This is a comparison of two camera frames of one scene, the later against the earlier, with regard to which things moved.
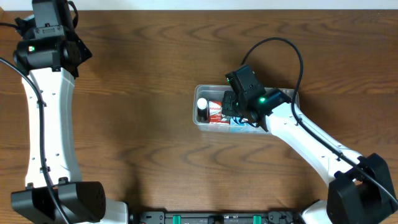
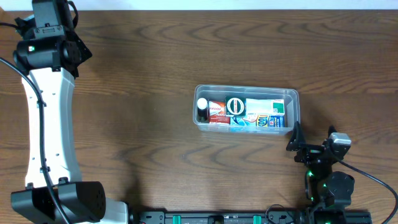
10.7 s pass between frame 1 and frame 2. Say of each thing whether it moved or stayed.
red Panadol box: stayed
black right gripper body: moved
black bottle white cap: stayed
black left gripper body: stayed
